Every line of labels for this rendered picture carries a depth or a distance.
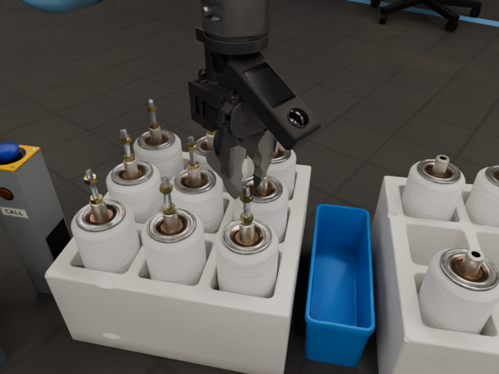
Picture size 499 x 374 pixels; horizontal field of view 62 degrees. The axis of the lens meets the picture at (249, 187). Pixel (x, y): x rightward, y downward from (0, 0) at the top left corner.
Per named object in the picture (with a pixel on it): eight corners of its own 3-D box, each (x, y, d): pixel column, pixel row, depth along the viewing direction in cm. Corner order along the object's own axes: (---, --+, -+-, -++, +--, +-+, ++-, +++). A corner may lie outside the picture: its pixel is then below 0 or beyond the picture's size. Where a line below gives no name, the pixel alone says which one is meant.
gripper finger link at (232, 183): (214, 182, 59) (219, 122, 54) (242, 202, 56) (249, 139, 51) (197, 188, 57) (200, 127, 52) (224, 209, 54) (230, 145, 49)
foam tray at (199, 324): (282, 381, 70) (289, 317, 59) (72, 340, 77) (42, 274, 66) (304, 226, 101) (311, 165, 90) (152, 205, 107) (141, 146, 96)
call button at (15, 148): (12, 166, 67) (7, 155, 66) (-10, 163, 67) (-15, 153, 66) (27, 153, 70) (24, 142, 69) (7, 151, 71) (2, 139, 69)
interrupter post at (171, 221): (174, 220, 66) (171, 203, 64) (183, 227, 64) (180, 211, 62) (161, 227, 64) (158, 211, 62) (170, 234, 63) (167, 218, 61)
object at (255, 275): (245, 345, 68) (243, 271, 57) (209, 309, 74) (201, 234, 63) (286, 312, 73) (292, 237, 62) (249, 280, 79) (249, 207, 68)
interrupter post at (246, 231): (246, 245, 61) (246, 229, 59) (235, 237, 63) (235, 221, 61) (258, 238, 63) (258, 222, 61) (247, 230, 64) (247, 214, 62)
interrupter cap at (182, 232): (177, 205, 69) (177, 202, 68) (206, 228, 64) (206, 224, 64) (137, 226, 65) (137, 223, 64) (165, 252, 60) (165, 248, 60)
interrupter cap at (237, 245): (244, 264, 58) (244, 261, 58) (211, 237, 63) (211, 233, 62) (282, 239, 62) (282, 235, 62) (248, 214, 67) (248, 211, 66)
